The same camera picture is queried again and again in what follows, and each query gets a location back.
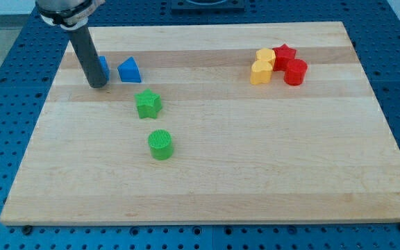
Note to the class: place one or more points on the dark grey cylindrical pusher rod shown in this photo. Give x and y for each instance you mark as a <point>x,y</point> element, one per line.
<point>87,55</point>

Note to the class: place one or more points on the blue cube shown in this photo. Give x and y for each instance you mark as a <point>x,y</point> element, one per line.
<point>105,67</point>

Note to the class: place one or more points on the blue triangle block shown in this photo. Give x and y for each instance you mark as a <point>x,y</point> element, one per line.
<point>129,71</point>

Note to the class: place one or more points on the green star block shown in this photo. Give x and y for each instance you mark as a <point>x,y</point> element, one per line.
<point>148,104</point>

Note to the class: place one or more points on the green cylinder block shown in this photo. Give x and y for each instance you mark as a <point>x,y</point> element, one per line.
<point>160,144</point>

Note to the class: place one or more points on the yellow heart block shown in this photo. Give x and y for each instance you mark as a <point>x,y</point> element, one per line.
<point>261,72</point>

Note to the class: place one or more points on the yellow hexagon block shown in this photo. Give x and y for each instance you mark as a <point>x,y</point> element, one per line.
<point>267,55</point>

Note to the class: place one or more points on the red star block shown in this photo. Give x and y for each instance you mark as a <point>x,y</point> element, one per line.
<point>283,54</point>

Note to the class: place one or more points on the red cylinder block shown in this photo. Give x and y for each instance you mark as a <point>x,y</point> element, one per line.
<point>295,72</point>

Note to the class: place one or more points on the wooden board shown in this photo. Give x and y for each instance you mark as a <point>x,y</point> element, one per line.
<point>316,153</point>

